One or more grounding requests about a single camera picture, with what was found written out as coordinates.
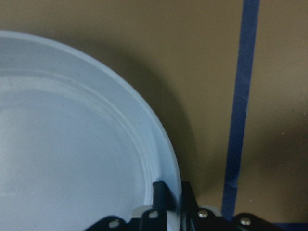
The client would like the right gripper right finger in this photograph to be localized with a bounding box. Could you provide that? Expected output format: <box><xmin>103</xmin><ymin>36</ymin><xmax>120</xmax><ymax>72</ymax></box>
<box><xmin>181</xmin><ymin>181</ymin><xmax>279</xmax><ymax>231</ymax></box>

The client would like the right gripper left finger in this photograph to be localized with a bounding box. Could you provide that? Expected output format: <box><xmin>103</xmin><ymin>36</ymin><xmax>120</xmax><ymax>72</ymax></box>
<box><xmin>86</xmin><ymin>181</ymin><xmax>176</xmax><ymax>231</ymax></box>

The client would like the blue plate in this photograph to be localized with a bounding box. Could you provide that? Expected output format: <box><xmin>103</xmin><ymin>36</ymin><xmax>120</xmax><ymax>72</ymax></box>
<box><xmin>0</xmin><ymin>31</ymin><xmax>181</xmax><ymax>231</ymax></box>

